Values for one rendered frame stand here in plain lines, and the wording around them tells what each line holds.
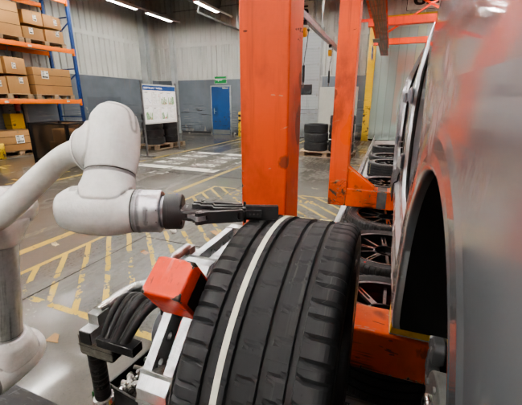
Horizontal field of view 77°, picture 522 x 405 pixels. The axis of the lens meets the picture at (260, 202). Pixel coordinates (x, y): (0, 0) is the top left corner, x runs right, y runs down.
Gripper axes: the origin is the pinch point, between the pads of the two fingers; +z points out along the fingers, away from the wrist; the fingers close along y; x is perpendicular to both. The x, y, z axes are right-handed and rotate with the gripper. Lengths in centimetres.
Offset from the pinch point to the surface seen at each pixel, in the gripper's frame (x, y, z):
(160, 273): -6.7, 15.9, -17.9
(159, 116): 49, -902, -220
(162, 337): -19.1, 15.2, -18.1
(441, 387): -27.6, 19.4, 32.0
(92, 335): -24.0, 7.1, -33.9
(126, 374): -64, -31, -41
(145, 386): -25.1, 19.8, -20.1
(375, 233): -54, -155, 96
